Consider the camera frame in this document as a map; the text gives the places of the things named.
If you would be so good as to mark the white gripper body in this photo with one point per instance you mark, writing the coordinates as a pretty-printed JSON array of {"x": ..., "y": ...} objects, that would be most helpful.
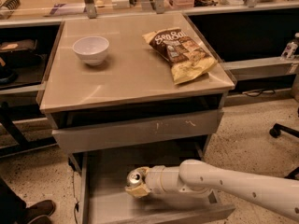
[{"x": 154, "y": 178}]

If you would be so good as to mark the silver 7up soda can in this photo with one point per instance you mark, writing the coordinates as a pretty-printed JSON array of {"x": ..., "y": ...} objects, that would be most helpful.
[{"x": 135, "y": 178}]

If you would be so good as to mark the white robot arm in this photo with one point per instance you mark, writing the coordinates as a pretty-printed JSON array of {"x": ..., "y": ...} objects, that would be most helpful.
[{"x": 197, "y": 179}]

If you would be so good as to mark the open middle drawer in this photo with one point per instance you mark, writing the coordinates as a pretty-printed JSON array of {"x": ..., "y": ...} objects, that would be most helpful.
[{"x": 105, "y": 201}]

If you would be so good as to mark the grey wooden drawer cabinet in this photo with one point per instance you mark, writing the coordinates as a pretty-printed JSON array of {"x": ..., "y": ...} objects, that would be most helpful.
[{"x": 133, "y": 82}]

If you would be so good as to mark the closed top drawer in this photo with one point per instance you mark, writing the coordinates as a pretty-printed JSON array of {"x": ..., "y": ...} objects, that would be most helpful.
[{"x": 137, "y": 131}]

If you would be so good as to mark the brown shoe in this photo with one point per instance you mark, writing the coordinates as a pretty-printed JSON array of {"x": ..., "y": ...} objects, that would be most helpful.
[{"x": 39, "y": 213}]

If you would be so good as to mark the sea salt chips bag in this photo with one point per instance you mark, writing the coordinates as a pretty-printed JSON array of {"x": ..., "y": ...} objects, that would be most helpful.
[{"x": 187, "y": 59}]

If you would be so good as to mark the white ceramic bowl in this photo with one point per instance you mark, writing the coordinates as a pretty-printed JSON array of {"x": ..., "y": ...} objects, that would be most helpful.
[{"x": 91, "y": 50}]

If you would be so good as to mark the clear plastic bottle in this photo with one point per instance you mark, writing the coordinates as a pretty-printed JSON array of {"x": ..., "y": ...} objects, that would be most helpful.
[{"x": 291, "y": 47}]

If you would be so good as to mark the purple white packet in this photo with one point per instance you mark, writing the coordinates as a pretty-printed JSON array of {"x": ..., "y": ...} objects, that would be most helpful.
[{"x": 67, "y": 9}]

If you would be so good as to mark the black spiral whisk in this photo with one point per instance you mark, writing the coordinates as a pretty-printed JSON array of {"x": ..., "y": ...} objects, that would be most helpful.
[{"x": 7, "y": 8}]

